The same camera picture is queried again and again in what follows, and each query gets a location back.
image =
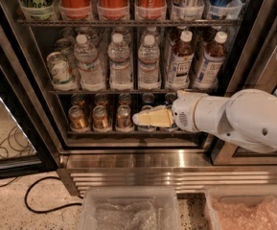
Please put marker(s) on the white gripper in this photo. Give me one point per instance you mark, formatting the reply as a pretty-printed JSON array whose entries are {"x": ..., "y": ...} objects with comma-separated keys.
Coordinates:
[{"x": 183, "y": 111}]

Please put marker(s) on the clear water bottle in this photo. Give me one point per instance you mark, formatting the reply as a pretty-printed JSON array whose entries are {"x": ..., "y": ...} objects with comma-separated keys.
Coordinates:
[
  {"x": 148, "y": 63},
  {"x": 89, "y": 64},
  {"x": 120, "y": 73}
]

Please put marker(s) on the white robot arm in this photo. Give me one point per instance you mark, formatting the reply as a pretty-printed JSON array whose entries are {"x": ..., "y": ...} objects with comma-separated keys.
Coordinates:
[{"x": 247, "y": 119}]

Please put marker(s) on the blue can front middle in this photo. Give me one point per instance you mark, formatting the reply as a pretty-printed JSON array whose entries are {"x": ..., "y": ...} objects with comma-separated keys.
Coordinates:
[{"x": 173, "y": 127}]

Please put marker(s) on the tea bottle left front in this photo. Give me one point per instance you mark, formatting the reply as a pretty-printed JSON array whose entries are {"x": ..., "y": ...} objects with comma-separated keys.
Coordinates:
[{"x": 181, "y": 61}]

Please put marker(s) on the tea bottle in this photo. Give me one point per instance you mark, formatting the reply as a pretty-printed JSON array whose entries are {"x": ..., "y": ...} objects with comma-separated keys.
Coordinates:
[
  {"x": 210, "y": 60},
  {"x": 181, "y": 61}
]

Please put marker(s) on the gold can front middle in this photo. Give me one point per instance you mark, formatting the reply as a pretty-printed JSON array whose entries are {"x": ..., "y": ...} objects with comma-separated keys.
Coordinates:
[{"x": 101, "y": 121}]

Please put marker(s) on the gold can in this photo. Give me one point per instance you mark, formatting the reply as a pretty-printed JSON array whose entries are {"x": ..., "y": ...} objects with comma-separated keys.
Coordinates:
[
  {"x": 123, "y": 118},
  {"x": 78, "y": 121},
  {"x": 101, "y": 121}
]

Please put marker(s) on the tea bottle right front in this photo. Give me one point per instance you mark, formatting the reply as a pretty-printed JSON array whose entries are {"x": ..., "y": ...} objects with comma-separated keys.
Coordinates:
[{"x": 210, "y": 60}]

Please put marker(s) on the rear water bottle right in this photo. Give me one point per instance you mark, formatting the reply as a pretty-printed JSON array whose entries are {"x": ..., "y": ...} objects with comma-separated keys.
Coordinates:
[{"x": 151, "y": 31}]

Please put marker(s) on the stainless steel fridge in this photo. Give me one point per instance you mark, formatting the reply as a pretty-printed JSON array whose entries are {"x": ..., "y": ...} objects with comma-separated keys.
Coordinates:
[{"x": 186, "y": 161}]

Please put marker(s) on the green white can middle shelf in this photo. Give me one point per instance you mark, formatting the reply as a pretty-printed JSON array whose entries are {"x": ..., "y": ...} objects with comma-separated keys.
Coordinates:
[{"x": 62, "y": 76}]

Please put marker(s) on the red cola can middle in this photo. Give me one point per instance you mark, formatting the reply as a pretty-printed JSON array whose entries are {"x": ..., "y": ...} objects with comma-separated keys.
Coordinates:
[{"x": 113, "y": 9}]

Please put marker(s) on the red cola can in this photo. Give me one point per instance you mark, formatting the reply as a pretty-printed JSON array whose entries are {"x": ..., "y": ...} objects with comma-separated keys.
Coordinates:
[
  {"x": 150, "y": 9},
  {"x": 75, "y": 9},
  {"x": 113, "y": 9}
]

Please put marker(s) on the open fridge glass door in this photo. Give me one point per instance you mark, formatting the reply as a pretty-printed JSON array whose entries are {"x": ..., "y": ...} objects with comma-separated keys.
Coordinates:
[{"x": 17, "y": 106}]

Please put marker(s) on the blue can front left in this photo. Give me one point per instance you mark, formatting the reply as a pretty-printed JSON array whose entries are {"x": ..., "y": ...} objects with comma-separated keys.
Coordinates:
[{"x": 146, "y": 128}]

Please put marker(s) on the gold can front right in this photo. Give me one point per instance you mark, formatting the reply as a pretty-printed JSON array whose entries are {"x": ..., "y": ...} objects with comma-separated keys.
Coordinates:
[{"x": 123, "y": 118}]

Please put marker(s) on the gold can front left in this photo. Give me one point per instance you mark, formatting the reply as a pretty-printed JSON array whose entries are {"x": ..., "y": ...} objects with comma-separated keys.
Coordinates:
[{"x": 78, "y": 121}]

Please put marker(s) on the clear bin with bubble wrap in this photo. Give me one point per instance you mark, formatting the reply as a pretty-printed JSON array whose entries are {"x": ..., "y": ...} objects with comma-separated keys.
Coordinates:
[{"x": 130, "y": 208}]

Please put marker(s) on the red cola can right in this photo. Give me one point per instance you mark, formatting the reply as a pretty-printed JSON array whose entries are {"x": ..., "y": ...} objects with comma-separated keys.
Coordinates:
[{"x": 150, "y": 9}]

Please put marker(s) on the blue silver can top left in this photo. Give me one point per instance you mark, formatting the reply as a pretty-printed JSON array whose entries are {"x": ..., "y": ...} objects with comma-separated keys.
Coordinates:
[{"x": 187, "y": 10}]

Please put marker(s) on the clear bin with pink wrap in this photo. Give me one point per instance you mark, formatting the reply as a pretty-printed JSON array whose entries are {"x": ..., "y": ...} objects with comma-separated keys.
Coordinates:
[{"x": 241, "y": 207}]

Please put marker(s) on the red cola can left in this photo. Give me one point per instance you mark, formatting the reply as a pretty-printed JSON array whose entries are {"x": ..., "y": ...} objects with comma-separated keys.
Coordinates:
[{"x": 75, "y": 9}]

